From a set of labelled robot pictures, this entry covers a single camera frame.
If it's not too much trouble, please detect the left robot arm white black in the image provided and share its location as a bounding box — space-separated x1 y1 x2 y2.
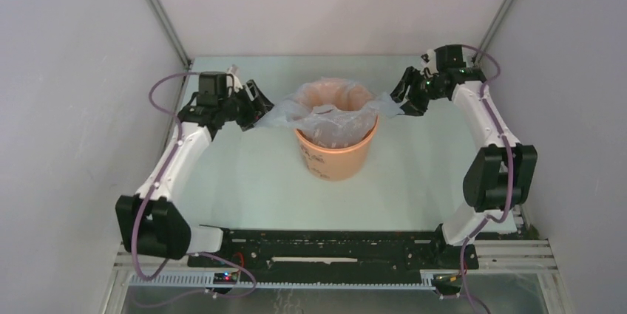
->
115 66 274 267

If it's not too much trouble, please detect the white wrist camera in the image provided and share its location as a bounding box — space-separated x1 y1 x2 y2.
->
421 49 438 77
226 64 244 96

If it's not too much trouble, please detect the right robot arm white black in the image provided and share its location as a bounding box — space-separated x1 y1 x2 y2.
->
390 44 538 268

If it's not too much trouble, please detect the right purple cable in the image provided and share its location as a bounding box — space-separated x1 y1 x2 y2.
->
458 44 515 314

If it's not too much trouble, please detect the white slotted cable duct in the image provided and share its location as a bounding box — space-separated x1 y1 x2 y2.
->
129 271 435 290

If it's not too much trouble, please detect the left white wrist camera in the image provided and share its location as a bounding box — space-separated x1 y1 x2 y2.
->
226 64 244 96

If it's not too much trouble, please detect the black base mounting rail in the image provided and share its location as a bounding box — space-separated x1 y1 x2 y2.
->
217 229 479 284

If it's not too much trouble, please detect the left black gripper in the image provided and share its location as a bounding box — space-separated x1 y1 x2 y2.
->
218 80 280 132

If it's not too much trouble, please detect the light blue plastic trash bag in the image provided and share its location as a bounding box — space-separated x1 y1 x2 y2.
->
256 78 404 149

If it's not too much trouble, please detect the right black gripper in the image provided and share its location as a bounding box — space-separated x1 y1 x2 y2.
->
383 66 447 117

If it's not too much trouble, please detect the orange plastic trash bin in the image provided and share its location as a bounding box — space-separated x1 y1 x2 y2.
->
294 118 379 181

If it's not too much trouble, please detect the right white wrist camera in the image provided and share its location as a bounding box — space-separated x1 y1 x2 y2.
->
421 49 438 77

